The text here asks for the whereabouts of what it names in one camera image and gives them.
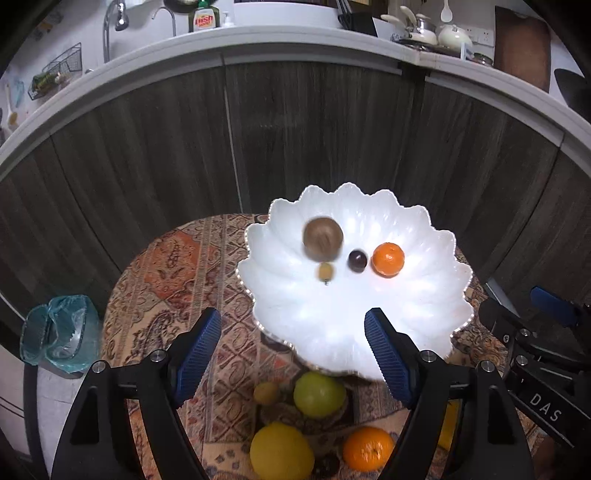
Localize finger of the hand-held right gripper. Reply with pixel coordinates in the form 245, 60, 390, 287
478, 298, 532, 370
530, 286, 591, 329

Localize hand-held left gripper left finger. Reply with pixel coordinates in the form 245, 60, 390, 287
50, 307, 223, 480

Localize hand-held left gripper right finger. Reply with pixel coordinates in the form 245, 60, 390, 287
364, 307, 536, 480

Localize white scalloped bowl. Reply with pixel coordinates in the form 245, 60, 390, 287
235, 182, 474, 381

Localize green apple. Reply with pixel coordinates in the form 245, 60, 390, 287
294, 372, 347, 419

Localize orange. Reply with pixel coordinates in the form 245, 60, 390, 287
342, 426, 395, 472

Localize yellow mango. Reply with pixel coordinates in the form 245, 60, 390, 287
436, 399, 460, 450

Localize small orange mandarin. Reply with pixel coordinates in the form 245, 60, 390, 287
372, 242, 406, 278

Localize yellow lemon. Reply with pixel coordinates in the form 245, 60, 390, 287
250, 422, 315, 480

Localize brown kiwi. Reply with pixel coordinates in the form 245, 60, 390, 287
302, 216, 344, 261

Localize patterned paisley tablecloth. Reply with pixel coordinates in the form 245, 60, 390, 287
99, 213, 555, 480

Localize teal glass containers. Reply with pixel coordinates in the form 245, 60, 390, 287
19, 294, 105, 380

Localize dark wood base cabinet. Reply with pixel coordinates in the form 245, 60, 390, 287
0, 60, 591, 333

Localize black wok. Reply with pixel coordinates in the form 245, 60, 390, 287
553, 68, 585, 112

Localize brown cutting board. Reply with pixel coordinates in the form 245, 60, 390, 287
493, 6, 552, 92

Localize white teapot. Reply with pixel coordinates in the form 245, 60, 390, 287
436, 24, 474, 51

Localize kitchen brush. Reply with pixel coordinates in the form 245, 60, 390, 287
7, 83, 20, 131

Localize white kettle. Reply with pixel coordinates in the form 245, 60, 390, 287
381, 6, 437, 46

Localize white kitchen countertop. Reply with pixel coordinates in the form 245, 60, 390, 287
0, 23, 591, 181

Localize black knife block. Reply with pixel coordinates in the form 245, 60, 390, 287
337, 0, 378, 37

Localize green dish soap bottle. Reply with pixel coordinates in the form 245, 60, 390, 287
188, 0, 221, 33

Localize small curved chrome faucet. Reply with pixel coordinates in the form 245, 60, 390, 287
152, 6, 178, 38

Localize chrome kitchen faucet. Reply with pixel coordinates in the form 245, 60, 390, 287
102, 0, 129, 63

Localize black wire basket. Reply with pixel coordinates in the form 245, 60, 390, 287
28, 42, 83, 100

